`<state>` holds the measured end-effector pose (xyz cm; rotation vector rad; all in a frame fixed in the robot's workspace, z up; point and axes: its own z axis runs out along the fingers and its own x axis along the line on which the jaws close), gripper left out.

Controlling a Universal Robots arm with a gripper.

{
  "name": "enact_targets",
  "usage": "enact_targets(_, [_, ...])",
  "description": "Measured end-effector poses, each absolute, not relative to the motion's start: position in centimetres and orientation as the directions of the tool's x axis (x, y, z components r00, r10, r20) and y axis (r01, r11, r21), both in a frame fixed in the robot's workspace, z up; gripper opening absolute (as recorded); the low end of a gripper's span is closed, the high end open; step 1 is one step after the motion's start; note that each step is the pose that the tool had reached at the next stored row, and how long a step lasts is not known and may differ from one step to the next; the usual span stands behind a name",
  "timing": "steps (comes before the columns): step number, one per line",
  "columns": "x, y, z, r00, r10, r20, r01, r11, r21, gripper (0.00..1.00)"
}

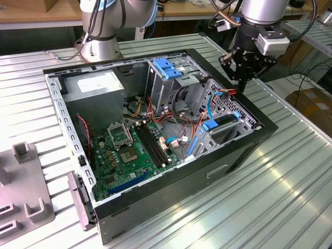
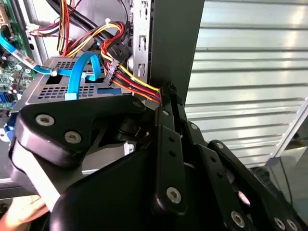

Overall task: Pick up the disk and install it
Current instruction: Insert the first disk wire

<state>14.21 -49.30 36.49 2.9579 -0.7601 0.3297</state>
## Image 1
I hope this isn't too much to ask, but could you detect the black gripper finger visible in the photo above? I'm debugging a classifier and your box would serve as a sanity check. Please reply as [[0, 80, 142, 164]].
[[241, 50, 278, 93], [218, 47, 242, 93]]

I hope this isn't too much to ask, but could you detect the red orange power wire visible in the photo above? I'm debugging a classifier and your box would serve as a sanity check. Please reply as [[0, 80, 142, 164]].
[[193, 87, 239, 140]]

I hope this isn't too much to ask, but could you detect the long blue data wire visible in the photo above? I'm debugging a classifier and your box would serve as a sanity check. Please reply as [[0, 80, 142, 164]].
[[206, 90, 225, 120]]

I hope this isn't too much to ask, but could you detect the grey metal disk bay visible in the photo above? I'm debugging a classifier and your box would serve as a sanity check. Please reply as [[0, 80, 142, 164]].
[[185, 111, 261, 160]]

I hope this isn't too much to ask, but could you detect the large cardboard box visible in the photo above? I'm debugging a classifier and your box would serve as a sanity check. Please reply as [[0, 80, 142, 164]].
[[285, 87, 332, 125]]

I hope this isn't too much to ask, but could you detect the blue plastic drive latch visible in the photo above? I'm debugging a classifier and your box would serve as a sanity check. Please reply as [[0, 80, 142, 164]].
[[153, 58, 184, 80]]

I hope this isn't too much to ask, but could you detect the metal slat side table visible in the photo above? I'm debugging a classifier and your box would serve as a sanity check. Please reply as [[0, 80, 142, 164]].
[[281, 19, 332, 58]]

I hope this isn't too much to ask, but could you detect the wooden desk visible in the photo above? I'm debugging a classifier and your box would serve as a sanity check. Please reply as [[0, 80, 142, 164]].
[[0, 0, 314, 50]]

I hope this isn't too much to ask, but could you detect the grey metal drive cage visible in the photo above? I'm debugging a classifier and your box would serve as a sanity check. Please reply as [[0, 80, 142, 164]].
[[145, 57, 210, 117]]

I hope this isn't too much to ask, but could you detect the black RAM slot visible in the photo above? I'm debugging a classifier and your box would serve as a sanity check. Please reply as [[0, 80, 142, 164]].
[[145, 121, 173, 162], [134, 124, 163, 168], [142, 122, 170, 164], [137, 123, 167, 167]]

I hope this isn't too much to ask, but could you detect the black open PC case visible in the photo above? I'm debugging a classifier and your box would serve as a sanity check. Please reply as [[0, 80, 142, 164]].
[[42, 48, 279, 246]]

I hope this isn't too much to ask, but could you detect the CPU socket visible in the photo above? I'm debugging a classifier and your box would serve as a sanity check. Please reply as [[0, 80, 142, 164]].
[[119, 147, 142, 164]]

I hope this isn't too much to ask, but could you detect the grey power supply box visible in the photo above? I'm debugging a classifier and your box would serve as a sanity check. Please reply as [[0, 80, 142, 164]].
[[61, 69, 125, 133]]

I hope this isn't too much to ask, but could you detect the blue expansion slot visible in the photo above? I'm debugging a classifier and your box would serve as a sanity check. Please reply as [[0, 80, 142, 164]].
[[107, 170, 150, 197]]

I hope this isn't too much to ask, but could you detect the green motherboard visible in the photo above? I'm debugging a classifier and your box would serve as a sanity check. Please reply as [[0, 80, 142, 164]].
[[90, 120, 182, 202]]

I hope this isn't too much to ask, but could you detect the black case fan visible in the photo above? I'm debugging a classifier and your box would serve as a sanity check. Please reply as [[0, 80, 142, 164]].
[[76, 115, 92, 167]]

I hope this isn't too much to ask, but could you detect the brown cardboard box on desk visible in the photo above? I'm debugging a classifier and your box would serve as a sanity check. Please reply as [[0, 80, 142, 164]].
[[45, 0, 81, 13]]

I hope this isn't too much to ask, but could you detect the grey plastic case bezel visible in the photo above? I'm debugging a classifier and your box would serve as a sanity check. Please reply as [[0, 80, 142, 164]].
[[67, 171, 98, 231]]

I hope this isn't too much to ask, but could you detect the grey parts rack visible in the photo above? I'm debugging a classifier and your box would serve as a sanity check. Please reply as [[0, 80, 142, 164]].
[[0, 141, 56, 238]]

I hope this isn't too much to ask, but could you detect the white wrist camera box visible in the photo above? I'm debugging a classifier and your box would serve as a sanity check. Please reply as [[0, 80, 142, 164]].
[[255, 24, 291, 56]]

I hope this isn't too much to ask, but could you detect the black cable copper plug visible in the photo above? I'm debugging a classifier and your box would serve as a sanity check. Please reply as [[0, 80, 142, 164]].
[[209, 0, 246, 29]]

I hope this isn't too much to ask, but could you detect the small silver wrist camera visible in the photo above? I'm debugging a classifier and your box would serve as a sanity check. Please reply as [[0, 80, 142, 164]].
[[214, 17, 233, 32]]

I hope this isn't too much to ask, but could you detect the red orange wire bundle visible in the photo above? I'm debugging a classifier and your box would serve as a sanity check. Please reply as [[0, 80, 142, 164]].
[[146, 95, 200, 130]]

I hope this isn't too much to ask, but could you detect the short blue wire white plug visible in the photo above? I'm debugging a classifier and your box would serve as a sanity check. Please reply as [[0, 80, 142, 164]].
[[165, 137, 191, 148]]

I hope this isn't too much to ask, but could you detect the yellow orange wire bundle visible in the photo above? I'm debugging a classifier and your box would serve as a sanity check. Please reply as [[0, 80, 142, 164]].
[[131, 100, 146, 117]]

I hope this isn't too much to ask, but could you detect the metal socket cover frame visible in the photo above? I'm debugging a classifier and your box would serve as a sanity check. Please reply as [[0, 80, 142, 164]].
[[106, 121, 133, 150]]

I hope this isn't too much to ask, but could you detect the red black twisted wire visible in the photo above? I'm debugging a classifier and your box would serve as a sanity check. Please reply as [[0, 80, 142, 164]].
[[76, 113, 93, 159]]

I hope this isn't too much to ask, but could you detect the black cable silver plug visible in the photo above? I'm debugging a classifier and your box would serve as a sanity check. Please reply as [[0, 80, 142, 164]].
[[44, 31, 89, 61]]

